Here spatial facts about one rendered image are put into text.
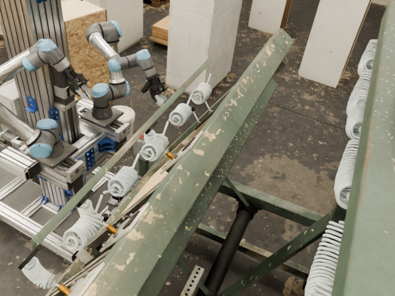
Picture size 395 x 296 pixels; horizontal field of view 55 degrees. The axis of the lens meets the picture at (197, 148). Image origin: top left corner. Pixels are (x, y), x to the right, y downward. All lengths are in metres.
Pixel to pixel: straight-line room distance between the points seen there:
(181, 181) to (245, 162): 3.05
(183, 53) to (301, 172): 2.00
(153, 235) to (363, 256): 0.50
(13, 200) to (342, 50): 4.40
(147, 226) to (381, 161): 0.57
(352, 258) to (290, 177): 3.43
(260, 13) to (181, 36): 2.70
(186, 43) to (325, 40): 2.01
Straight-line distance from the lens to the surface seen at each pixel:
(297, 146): 4.53
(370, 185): 0.85
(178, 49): 4.79
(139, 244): 0.95
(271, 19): 7.10
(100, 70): 4.24
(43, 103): 2.62
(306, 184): 4.09
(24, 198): 3.50
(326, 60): 5.78
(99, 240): 1.92
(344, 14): 5.53
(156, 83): 2.32
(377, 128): 1.02
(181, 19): 4.64
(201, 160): 1.17
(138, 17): 6.09
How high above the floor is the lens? 2.72
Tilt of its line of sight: 40 degrees down
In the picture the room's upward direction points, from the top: 7 degrees clockwise
